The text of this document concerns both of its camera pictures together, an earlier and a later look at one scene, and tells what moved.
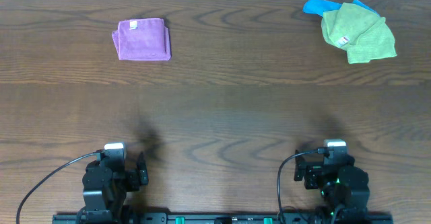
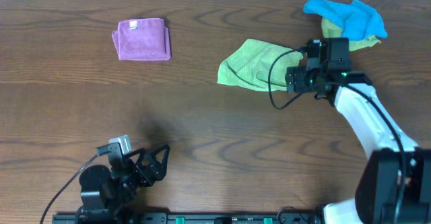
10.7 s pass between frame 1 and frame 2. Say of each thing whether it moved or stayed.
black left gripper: moved
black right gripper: moved
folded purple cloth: stayed
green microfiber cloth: moved
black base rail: stayed
